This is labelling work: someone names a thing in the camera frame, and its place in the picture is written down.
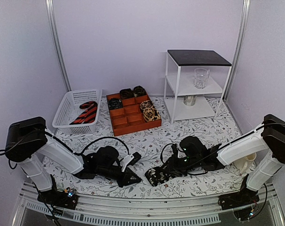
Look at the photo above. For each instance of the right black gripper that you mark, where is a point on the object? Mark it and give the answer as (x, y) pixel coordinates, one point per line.
(173, 167)

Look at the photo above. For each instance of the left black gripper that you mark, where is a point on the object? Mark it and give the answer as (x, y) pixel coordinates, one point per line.
(128, 176)

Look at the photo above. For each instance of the black white floral tie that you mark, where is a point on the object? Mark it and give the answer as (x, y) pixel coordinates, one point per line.
(156, 176)

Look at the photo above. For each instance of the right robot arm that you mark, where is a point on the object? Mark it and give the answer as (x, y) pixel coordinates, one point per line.
(269, 136)

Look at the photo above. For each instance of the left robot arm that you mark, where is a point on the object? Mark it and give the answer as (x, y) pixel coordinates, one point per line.
(30, 137)

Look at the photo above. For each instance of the floral table mat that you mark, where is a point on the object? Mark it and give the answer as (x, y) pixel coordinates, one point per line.
(154, 147)

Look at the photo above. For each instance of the rolled beige patterned tie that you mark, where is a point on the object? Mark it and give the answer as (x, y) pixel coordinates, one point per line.
(151, 114)

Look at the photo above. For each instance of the red wooden compartment tray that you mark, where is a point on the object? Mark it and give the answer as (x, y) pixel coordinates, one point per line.
(129, 118)

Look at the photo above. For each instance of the rolled black beige tie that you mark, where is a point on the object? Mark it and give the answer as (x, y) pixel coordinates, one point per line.
(147, 104)

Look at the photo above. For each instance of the metal cup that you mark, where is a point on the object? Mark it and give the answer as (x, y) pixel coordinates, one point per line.
(189, 100)

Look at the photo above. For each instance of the cream ceramic mug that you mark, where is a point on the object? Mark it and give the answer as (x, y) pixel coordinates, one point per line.
(243, 164)

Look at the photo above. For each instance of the red black striped tie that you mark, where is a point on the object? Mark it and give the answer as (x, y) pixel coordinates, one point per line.
(88, 115)

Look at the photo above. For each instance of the rolled black patterned tie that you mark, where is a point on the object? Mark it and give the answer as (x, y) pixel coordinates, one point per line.
(115, 103)

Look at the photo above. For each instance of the rolled dark olive tie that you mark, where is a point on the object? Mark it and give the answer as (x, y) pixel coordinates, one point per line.
(139, 91)

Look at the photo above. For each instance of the white plastic basket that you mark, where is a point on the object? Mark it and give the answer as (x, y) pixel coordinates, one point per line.
(69, 110)

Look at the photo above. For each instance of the rolled dark brown tie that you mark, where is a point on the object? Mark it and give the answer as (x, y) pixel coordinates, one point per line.
(126, 93)

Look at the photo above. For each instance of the white shelf black top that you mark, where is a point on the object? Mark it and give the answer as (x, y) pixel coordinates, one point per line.
(188, 82)

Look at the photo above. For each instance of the clear drinking glass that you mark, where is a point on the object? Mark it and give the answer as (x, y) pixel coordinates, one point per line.
(201, 77)

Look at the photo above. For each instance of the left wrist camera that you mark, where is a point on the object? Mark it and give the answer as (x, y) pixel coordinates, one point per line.
(130, 159)

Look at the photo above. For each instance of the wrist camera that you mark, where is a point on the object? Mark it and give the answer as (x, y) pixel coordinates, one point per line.
(130, 159)
(175, 150)

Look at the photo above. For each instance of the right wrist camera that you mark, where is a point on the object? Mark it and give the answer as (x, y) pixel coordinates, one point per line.
(175, 150)

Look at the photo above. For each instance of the front metal rail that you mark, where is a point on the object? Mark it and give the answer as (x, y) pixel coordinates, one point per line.
(94, 210)

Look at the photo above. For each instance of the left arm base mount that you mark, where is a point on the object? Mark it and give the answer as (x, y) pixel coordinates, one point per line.
(67, 198)

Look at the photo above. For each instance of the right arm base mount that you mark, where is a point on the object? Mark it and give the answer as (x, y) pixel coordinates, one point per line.
(240, 199)

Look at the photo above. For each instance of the right metal frame post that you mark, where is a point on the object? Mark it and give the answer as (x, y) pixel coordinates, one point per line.
(239, 44)

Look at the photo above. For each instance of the metal frame post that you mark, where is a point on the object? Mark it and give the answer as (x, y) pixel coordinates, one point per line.
(239, 44)
(56, 41)

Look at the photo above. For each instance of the left metal frame post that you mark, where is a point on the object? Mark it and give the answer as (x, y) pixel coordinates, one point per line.
(56, 41)

